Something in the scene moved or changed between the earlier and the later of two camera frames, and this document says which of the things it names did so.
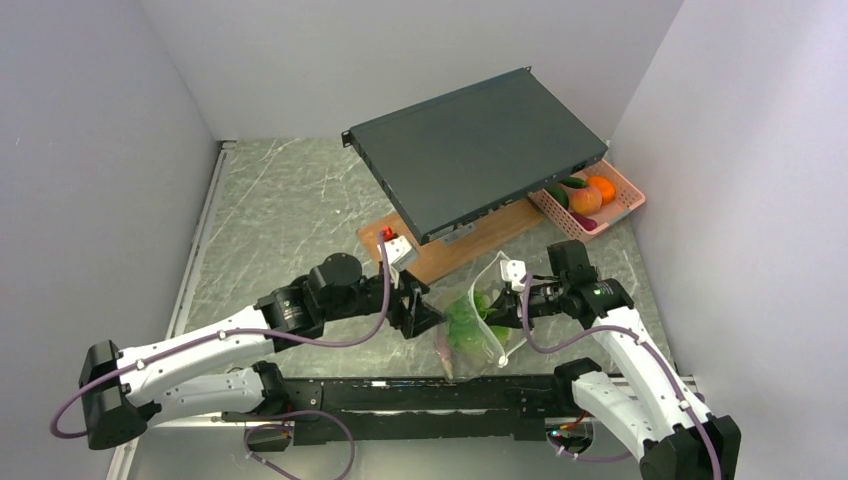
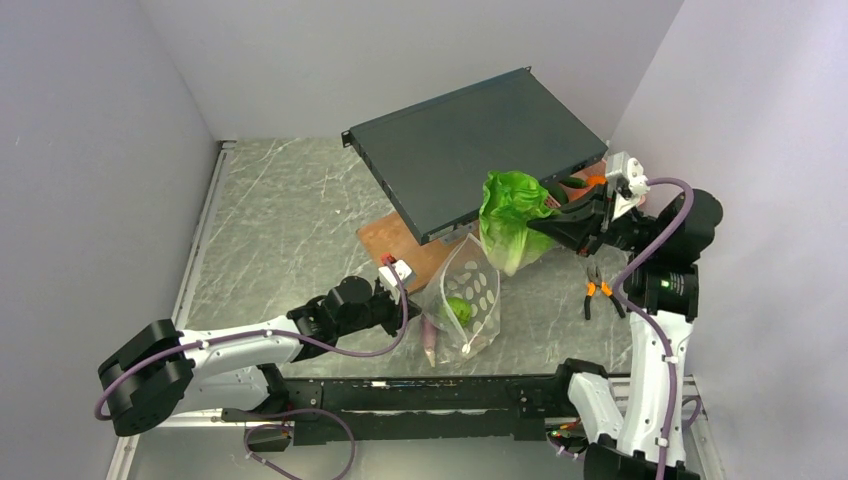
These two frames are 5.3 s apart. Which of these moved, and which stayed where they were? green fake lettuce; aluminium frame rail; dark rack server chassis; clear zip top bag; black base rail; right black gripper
Moved: right black gripper; green fake lettuce; clear zip top bag
Stayed: black base rail; dark rack server chassis; aluminium frame rail
